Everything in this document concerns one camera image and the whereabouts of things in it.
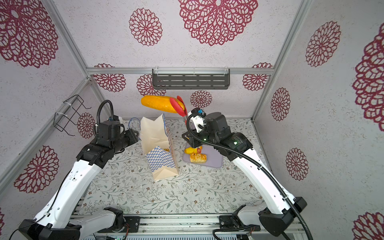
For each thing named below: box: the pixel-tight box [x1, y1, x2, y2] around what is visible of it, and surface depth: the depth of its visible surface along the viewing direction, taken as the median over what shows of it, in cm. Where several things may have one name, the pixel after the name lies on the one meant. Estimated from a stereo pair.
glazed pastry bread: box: [189, 153, 208, 164], surface depth 96 cm
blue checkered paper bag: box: [140, 113, 179, 181], surface depth 85 cm
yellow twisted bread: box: [184, 146, 203, 155], surface depth 100 cm
